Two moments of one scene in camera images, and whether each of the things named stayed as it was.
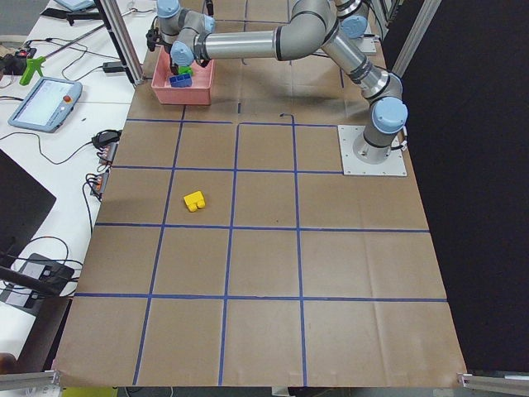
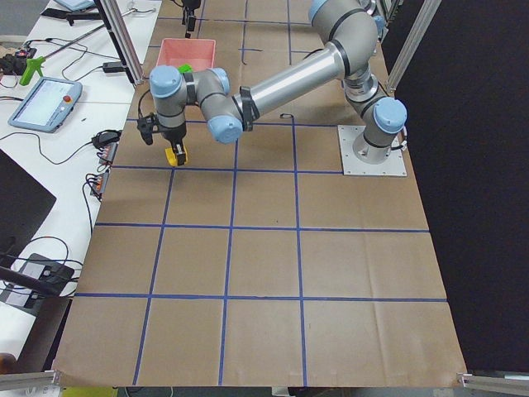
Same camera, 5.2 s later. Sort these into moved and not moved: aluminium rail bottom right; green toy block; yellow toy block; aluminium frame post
Moved: yellow toy block
Not moved: aluminium frame post; aluminium rail bottom right; green toy block
